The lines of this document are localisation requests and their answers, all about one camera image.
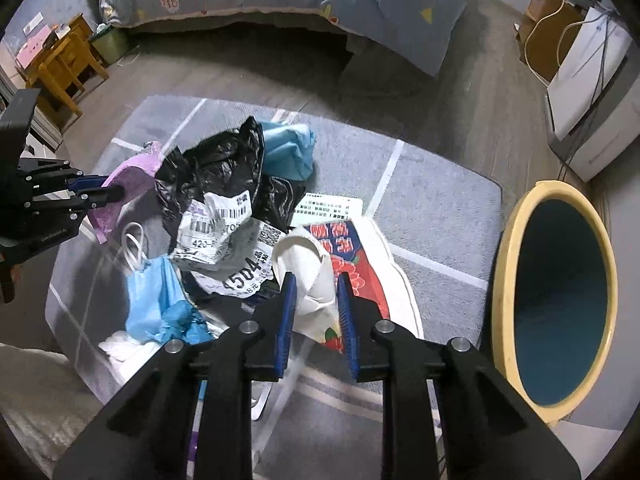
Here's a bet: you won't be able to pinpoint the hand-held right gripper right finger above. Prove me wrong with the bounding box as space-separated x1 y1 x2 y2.
336 272 583 480

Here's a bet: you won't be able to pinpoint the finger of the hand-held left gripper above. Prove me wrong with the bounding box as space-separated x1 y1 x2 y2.
22 185 127 227
19 157 109 197

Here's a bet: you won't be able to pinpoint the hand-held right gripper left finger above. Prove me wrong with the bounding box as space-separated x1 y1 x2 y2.
52 271 299 480

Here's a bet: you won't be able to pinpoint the purple plastic bag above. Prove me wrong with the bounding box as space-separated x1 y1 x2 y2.
89 141 164 244

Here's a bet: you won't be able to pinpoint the crushed white paper cup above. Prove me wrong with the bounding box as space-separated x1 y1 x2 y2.
272 227 337 317

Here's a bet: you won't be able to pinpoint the blue face mask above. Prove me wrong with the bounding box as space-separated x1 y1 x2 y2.
120 222 177 342

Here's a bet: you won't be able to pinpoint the yellow rimmed teal bin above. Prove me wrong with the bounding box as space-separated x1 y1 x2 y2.
490 180 620 429

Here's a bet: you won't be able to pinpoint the red printed white bag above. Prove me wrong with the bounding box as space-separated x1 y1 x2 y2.
294 217 426 357

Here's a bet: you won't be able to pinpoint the blue plastic glove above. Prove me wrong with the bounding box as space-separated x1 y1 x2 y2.
160 299 212 347

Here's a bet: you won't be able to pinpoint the wooden chair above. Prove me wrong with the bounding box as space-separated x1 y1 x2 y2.
25 12 110 119

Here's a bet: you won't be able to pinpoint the white printed paper sheet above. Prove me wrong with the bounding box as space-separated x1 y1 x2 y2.
291 192 364 222

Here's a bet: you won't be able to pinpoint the green bin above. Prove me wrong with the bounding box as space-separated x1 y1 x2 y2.
89 25 134 67

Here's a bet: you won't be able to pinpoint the grey rug with white lines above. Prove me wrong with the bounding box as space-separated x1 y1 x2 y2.
45 95 504 480

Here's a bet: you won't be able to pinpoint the pink box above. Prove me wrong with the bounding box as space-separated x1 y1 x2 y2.
15 30 57 69

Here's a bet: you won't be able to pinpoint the white tissue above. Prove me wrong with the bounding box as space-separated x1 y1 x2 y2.
98 329 152 367

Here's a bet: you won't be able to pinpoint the light blue fabric bag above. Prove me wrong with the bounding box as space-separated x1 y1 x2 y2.
260 121 317 182

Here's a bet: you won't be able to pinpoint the light fluffy cloth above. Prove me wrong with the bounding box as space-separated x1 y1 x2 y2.
0 342 103 463

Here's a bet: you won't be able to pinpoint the grey bed sheet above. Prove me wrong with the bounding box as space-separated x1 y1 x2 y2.
125 10 427 107

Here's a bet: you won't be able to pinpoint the white air purifier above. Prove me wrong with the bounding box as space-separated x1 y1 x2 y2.
545 7 637 184

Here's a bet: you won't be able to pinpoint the wooden nightstand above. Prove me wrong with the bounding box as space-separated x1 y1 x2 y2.
517 0 587 84

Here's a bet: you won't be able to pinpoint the white cable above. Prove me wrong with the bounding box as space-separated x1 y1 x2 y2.
523 0 587 87

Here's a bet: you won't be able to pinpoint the black cable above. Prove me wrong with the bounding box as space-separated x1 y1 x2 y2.
555 0 623 181

